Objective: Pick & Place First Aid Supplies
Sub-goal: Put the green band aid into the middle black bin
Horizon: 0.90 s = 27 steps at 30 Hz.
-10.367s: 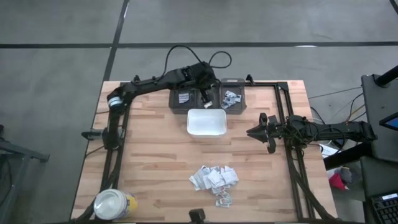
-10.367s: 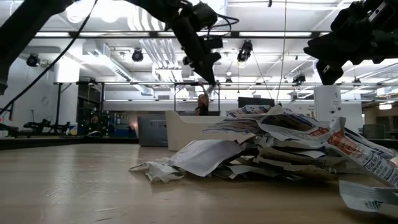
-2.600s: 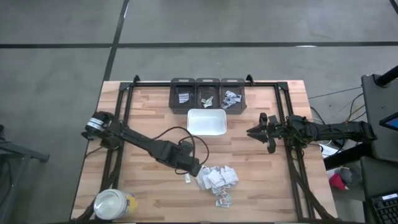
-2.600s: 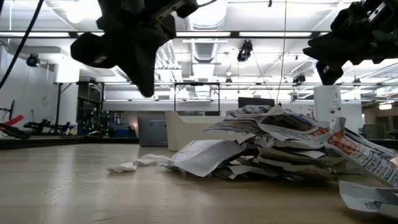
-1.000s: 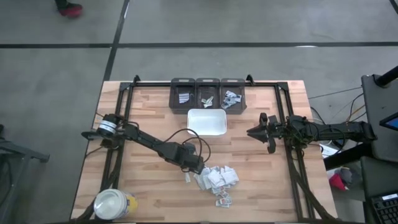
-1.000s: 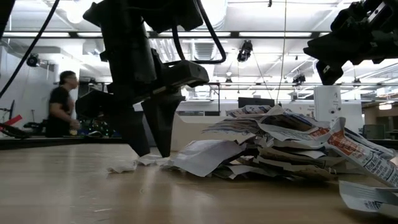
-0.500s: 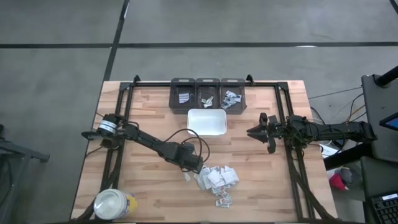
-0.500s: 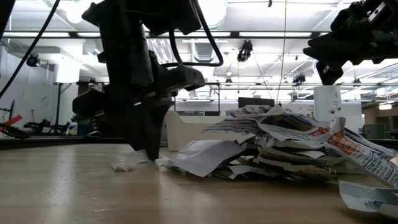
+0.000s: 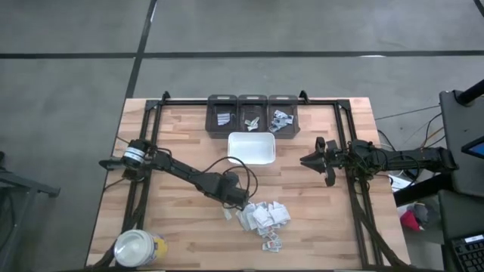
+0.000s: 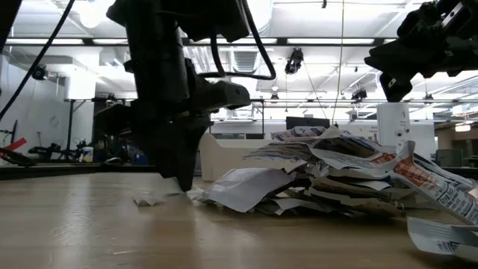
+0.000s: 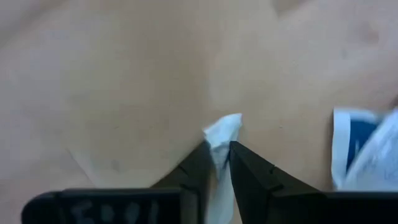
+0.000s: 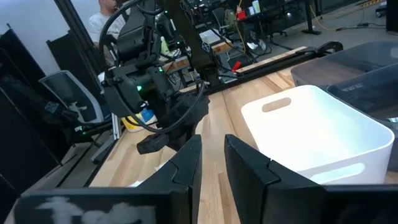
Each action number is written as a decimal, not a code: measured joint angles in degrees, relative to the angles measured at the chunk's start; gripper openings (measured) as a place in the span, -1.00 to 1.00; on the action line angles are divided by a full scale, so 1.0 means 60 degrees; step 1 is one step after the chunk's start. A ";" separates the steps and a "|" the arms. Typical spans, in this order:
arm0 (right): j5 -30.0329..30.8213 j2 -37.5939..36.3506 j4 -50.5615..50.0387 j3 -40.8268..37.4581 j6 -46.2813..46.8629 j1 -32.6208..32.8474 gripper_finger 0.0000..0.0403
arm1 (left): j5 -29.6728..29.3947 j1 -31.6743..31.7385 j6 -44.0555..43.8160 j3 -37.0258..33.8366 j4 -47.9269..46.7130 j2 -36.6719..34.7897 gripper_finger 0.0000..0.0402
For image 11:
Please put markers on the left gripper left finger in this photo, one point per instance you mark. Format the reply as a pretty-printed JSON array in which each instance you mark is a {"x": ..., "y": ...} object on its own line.
[{"x": 192, "y": 174}]

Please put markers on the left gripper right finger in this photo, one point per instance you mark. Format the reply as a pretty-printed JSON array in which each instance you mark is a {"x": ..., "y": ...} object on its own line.
[{"x": 255, "y": 177}]

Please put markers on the small plain white packet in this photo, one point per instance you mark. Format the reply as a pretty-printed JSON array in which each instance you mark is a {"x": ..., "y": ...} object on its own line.
[{"x": 222, "y": 133}]

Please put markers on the blue-and-white wipe packet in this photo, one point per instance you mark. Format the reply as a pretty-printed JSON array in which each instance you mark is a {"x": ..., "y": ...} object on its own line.
[{"x": 357, "y": 133}]

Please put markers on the low creased white packet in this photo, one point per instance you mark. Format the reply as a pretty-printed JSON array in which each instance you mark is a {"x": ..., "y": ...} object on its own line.
[{"x": 379, "y": 161}]

